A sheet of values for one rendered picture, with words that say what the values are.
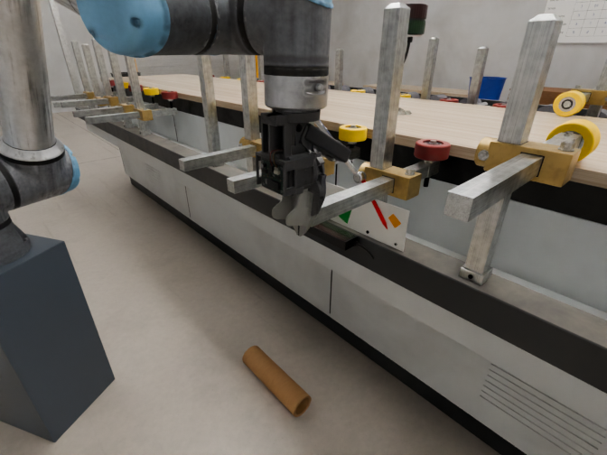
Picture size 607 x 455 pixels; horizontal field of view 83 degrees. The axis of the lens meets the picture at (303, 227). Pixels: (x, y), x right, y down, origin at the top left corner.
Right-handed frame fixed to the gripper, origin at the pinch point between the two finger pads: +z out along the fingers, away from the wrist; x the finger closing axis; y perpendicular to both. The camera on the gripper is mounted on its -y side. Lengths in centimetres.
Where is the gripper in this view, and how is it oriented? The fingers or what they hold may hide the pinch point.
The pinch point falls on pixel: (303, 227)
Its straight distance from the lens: 60.5
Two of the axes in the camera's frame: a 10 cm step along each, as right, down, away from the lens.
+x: 6.7, 3.5, -6.6
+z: -0.2, 8.9, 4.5
